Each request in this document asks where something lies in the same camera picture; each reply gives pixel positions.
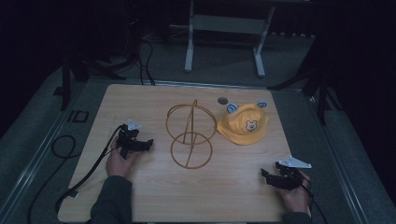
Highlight black looped floor cable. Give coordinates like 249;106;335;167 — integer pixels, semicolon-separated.
26;134;78;224

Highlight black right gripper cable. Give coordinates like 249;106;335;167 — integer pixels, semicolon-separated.
299;175;329;224

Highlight yellow bear hat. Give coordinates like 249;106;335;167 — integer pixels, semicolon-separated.
216;100;270;147

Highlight white metal desk frame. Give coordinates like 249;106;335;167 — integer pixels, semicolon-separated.
169;0;276;78

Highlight black tripod stand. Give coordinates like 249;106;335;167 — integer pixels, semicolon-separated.
266;38;344;126
51;50;127;112

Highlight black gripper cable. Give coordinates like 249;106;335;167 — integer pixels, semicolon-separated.
54;124;125;217
299;175;329;224

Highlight person's right hand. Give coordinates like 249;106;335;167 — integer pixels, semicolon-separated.
276;170;313;217

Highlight black hanging cables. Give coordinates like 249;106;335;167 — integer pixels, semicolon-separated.
135;36;157;87

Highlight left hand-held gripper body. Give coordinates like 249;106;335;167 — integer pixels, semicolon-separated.
115;119;143;160

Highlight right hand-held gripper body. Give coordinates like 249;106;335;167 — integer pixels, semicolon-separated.
271;155;313;191

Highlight person's left hand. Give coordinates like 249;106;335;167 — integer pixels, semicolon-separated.
105;137;140;180

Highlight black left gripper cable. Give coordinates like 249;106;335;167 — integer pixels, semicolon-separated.
54;124;125;217

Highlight gold wire hat stand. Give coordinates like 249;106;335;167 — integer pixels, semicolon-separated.
164;99;219;171

